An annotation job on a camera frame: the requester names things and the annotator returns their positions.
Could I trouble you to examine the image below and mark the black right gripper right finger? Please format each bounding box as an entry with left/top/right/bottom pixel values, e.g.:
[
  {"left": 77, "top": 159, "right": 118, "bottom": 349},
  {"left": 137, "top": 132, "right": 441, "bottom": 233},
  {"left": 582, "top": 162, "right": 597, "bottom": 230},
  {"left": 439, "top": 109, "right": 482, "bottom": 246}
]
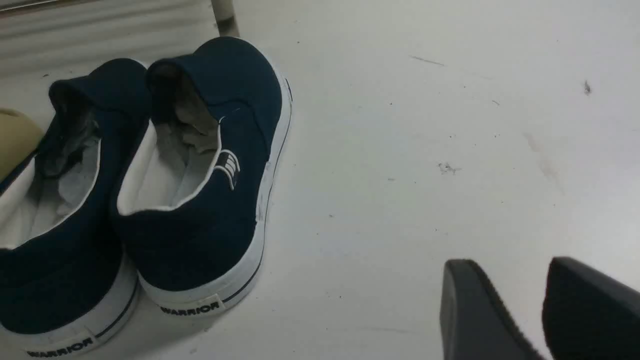
[{"left": 542, "top": 256, "right": 640, "bottom": 360}]

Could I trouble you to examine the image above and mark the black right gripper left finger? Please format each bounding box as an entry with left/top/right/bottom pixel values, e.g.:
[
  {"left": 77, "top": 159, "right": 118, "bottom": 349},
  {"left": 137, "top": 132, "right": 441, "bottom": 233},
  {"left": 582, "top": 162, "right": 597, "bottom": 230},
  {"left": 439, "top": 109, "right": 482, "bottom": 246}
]
[{"left": 439, "top": 259, "right": 543, "bottom": 360}]

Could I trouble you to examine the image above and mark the navy slip-on shoe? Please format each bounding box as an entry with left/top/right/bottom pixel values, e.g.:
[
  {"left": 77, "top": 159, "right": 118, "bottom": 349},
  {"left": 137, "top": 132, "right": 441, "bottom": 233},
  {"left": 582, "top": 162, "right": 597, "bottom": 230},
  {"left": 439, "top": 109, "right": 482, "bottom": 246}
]
[
  {"left": 0, "top": 58, "right": 151, "bottom": 359},
  {"left": 110, "top": 36, "right": 293, "bottom": 318}
]

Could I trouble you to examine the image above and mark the metal shoe rack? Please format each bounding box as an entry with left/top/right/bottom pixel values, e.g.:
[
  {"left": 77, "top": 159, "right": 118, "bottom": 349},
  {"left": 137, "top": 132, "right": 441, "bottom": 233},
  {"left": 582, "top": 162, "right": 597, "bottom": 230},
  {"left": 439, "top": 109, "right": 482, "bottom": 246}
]
[{"left": 0, "top": 0, "right": 239, "bottom": 37}]

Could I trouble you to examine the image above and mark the olive green slide right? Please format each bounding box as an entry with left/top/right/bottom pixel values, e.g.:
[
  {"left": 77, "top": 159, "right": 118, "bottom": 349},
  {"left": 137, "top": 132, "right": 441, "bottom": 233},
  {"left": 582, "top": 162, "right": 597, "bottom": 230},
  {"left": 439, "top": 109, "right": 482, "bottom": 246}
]
[{"left": 0, "top": 108, "right": 44, "bottom": 180}]

